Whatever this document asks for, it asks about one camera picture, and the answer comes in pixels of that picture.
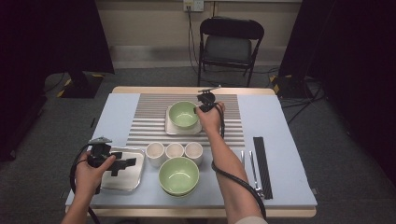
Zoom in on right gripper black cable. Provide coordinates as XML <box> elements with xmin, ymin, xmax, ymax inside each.
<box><xmin>210</xmin><ymin>102</ymin><xmax>268</xmax><ymax>221</ymax></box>

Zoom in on person's left hand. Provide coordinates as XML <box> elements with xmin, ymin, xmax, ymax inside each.
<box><xmin>74</xmin><ymin>151</ymin><xmax>117</xmax><ymax>201</ymax></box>

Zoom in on white wall socket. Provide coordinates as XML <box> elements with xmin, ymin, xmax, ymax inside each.
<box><xmin>182</xmin><ymin>0</ymin><xmax>205</xmax><ymax>13</ymax></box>

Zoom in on black curtain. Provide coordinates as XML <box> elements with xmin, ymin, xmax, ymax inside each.
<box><xmin>278</xmin><ymin>0</ymin><xmax>396</xmax><ymax>185</ymax></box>
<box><xmin>0</xmin><ymin>0</ymin><xmax>115</xmax><ymax>162</ymax></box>

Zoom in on black stand base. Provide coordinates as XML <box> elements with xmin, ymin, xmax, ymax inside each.
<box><xmin>56</xmin><ymin>69</ymin><xmax>106</xmax><ymax>100</ymax></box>
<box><xmin>270</xmin><ymin>74</ymin><xmax>312</xmax><ymax>100</ymax></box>

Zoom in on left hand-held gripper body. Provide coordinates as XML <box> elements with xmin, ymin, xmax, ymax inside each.
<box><xmin>86</xmin><ymin>135</ymin><xmax>123</xmax><ymax>170</ymax></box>

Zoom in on square white plate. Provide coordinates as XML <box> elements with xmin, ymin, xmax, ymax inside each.
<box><xmin>163</xmin><ymin>105</ymin><xmax>204</xmax><ymax>136</ymax></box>
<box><xmin>99</xmin><ymin>146</ymin><xmax>147</xmax><ymax>192</ymax></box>

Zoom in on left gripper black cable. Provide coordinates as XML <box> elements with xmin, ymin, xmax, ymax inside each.
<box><xmin>69</xmin><ymin>143</ymin><xmax>101</xmax><ymax>224</ymax></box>

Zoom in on black power cable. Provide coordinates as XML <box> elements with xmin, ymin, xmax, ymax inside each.
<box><xmin>186</xmin><ymin>6</ymin><xmax>202</xmax><ymax>76</ymax></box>

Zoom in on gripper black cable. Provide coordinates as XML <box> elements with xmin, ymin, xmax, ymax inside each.
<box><xmin>69</xmin><ymin>143</ymin><xmax>101</xmax><ymax>224</ymax></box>
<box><xmin>210</xmin><ymin>102</ymin><xmax>268</xmax><ymax>221</ymax></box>

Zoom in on cream ceramic cup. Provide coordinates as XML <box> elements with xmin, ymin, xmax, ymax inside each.
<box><xmin>145</xmin><ymin>142</ymin><xmax>165</xmax><ymax>168</ymax></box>
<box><xmin>164</xmin><ymin>142</ymin><xmax>185</xmax><ymax>160</ymax></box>
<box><xmin>184</xmin><ymin>142</ymin><xmax>205</xmax><ymax>166</ymax></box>

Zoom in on person's right hand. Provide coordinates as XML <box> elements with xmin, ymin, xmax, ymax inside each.
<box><xmin>195</xmin><ymin>101</ymin><xmax>226</xmax><ymax>135</ymax></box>

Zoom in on black folding chair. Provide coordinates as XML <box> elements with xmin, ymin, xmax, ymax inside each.
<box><xmin>196</xmin><ymin>17</ymin><xmax>265</xmax><ymax>88</ymax></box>

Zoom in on striped woven placemat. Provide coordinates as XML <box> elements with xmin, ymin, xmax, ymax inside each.
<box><xmin>125</xmin><ymin>92</ymin><xmax>246</xmax><ymax>148</ymax></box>

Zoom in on green bowl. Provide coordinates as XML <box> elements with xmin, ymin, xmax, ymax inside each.
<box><xmin>168</xmin><ymin>100</ymin><xmax>200</xmax><ymax>130</ymax></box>
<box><xmin>163</xmin><ymin>188</ymin><xmax>195</xmax><ymax>198</ymax></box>
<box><xmin>158</xmin><ymin>156</ymin><xmax>201</xmax><ymax>195</ymax></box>

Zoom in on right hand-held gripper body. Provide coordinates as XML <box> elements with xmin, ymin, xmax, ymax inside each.
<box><xmin>196</xmin><ymin>87</ymin><xmax>222</xmax><ymax>114</ymax></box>

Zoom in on wooden table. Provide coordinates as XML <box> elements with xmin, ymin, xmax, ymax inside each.
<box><xmin>64</xmin><ymin>86</ymin><xmax>318</xmax><ymax>218</ymax></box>

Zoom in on black floor cables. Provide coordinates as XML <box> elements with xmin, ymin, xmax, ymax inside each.
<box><xmin>279</xmin><ymin>76</ymin><xmax>328</xmax><ymax>125</ymax></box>

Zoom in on row of black chopsticks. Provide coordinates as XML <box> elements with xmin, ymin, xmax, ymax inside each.
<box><xmin>252</xmin><ymin>136</ymin><xmax>275</xmax><ymax>201</ymax></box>

